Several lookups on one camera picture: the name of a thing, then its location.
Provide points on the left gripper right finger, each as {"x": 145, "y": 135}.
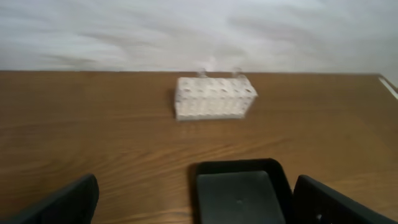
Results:
{"x": 317, "y": 202}

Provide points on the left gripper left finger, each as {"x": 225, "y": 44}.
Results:
{"x": 68, "y": 202}

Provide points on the clear test tube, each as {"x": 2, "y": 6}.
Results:
{"x": 202, "y": 74}
{"x": 237, "y": 73}

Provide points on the white test tube rack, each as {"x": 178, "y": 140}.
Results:
{"x": 211, "y": 99}

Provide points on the black tray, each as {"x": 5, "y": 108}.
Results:
{"x": 239, "y": 199}

